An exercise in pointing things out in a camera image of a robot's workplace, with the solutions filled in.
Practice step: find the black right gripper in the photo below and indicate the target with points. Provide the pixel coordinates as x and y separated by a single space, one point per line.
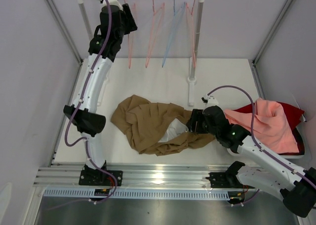
197 115

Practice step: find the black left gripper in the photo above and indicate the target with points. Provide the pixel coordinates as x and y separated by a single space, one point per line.
130 24

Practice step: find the tan brown skirt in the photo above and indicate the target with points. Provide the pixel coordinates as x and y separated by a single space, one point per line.
156 128

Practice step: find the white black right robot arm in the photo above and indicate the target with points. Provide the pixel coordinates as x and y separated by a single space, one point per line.
288 182

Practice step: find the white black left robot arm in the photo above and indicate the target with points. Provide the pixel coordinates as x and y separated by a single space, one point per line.
84 123

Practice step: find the pink garment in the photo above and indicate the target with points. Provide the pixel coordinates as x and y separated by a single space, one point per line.
266 126

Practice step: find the silver white clothes rack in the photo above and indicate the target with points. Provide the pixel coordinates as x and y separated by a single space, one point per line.
192 72

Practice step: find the red garment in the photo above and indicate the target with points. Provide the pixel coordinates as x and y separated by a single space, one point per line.
293 111

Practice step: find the white laundry basket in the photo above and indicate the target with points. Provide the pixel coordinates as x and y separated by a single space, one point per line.
275 125

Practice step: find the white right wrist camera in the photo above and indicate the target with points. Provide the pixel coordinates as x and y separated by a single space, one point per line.
209 101

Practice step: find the pink wire hanger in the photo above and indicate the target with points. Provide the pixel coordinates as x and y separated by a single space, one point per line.
158 15
130 39
190 23

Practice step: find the pink wire hanger leftmost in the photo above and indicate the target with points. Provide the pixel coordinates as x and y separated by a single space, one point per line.
130 39

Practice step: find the blue wire hanger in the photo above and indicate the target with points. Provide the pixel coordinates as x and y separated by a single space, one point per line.
176 20

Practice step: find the pink wire hanger rightmost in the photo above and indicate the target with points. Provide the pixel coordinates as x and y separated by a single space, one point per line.
190 23

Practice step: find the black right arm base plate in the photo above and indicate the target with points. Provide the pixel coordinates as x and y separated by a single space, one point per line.
224 180

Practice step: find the grey slotted cable duct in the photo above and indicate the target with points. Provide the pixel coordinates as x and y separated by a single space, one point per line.
138 194

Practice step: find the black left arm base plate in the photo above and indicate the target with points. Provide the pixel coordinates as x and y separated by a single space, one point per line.
94 177

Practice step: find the aluminium mounting rail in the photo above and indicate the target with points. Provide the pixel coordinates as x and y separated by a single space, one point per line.
154 176

